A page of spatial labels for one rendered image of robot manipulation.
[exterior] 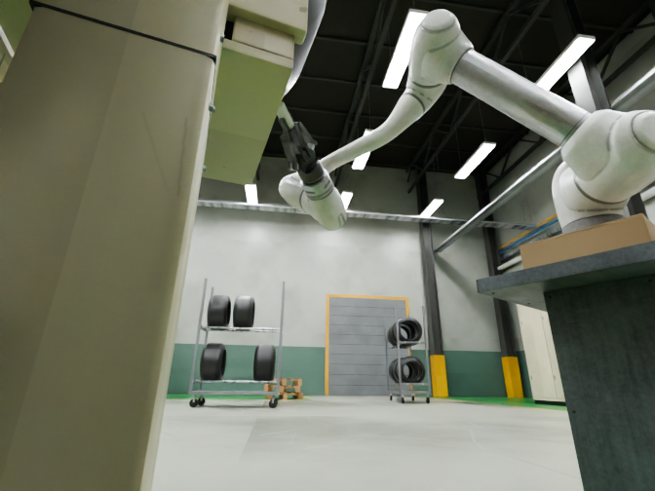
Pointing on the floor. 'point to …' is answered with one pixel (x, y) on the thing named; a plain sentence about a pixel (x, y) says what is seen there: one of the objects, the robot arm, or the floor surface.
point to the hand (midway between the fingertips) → (284, 115)
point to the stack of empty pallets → (286, 389)
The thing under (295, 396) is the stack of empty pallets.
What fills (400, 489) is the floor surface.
